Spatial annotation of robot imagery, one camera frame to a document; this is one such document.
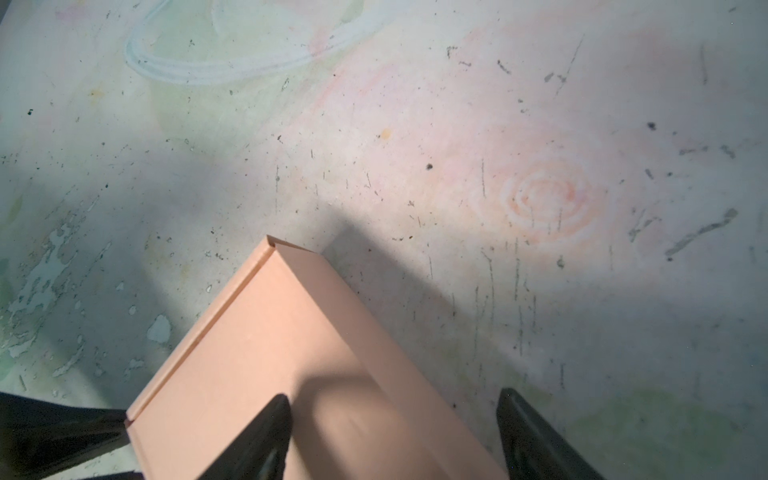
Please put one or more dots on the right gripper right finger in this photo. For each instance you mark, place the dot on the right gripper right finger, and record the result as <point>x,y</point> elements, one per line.
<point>532,448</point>

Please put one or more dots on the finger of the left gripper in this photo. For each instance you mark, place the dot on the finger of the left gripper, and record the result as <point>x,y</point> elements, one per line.
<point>39,438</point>

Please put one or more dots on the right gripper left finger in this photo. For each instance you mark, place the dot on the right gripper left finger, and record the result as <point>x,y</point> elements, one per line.
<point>260,450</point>

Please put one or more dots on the pink cardboard box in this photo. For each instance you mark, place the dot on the pink cardboard box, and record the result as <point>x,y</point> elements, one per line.
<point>287,324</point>

